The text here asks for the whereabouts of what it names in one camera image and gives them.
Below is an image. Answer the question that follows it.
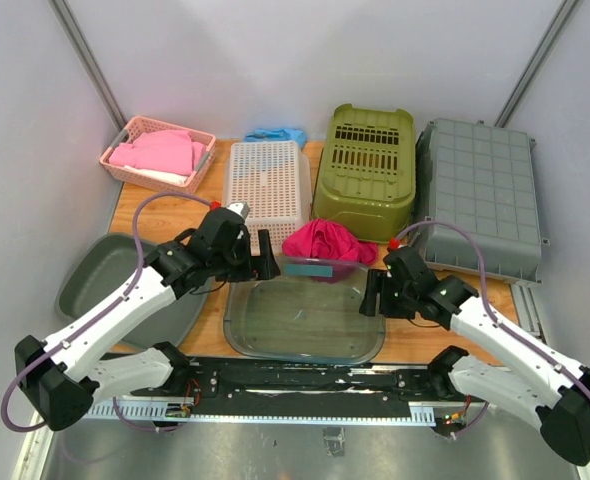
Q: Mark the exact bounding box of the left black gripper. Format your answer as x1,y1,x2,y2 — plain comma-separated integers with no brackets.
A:
210,228,280,282

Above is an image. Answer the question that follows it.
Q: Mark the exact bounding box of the clear plastic container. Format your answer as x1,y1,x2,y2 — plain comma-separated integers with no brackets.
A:
223,256,386,365

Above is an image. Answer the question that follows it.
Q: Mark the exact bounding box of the dark grey tray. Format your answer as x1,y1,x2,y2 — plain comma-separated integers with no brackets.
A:
55,233,213,350

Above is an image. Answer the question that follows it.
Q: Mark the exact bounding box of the white cable duct rail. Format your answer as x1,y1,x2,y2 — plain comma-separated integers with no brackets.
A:
85,401,437,427

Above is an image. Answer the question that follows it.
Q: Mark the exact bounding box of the pink folded towel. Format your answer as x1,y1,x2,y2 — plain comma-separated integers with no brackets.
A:
109,130,206,176

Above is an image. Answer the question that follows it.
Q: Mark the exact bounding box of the green plastic basin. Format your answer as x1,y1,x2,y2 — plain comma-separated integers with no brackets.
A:
311,104,416,244

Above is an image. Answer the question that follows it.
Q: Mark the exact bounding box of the white folded cloth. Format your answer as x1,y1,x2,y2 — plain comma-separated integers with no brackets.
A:
125,166,189,186

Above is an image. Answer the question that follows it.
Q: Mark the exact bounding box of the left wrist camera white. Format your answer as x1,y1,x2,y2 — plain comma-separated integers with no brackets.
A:
226,201,250,221

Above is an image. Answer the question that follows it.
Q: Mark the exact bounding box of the blue packet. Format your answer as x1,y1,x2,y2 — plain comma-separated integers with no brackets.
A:
243,128,308,149

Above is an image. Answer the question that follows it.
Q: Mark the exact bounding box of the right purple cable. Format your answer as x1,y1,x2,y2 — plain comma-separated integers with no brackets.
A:
388,220,590,449

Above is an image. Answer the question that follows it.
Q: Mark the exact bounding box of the magenta crumpled cloth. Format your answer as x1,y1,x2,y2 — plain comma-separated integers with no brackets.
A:
282,219,378,267

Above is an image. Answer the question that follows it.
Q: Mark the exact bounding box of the white perforated basket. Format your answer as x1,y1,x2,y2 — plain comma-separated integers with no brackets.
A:
223,141,312,254

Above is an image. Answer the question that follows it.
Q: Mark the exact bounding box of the large grey plastic bin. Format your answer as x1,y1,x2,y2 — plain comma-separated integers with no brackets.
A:
411,118,548,283

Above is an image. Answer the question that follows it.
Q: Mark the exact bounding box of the pink plastic basket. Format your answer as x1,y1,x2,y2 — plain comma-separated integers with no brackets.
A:
99,116,216,193

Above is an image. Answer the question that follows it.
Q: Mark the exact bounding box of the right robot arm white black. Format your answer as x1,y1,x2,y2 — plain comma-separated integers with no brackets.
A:
360,246,590,466

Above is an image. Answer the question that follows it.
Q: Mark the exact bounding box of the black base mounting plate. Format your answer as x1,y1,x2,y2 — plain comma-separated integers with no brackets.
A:
127,357,466,419

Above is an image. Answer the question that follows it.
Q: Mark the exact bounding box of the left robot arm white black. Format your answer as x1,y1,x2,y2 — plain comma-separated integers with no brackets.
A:
10,202,280,431

